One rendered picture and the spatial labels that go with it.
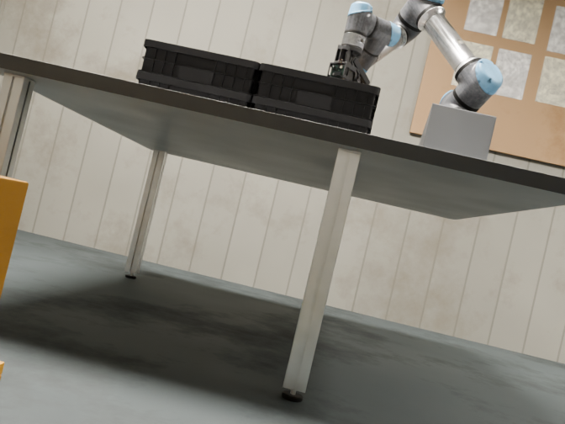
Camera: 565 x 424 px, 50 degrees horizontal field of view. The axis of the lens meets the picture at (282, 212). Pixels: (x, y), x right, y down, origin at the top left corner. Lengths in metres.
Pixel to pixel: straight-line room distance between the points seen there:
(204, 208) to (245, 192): 0.29
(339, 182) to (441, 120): 0.68
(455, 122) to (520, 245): 2.11
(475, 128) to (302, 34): 2.24
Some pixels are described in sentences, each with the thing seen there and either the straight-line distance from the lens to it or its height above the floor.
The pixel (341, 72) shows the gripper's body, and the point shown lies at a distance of 2.04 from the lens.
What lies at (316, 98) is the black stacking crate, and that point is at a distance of 1.99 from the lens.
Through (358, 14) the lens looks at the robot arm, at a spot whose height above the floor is 1.16.
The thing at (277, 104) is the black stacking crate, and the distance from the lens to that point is 2.00.
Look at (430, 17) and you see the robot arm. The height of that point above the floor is 1.32.
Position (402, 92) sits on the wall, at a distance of 4.13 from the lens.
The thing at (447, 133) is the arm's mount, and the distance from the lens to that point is 2.15.
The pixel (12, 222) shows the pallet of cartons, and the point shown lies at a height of 0.34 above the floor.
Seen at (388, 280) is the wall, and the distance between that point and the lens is 4.02.
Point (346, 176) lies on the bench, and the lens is 1.58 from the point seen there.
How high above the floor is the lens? 0.43
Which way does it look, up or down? 1 degrees up
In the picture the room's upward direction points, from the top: 13 degrees clockwise
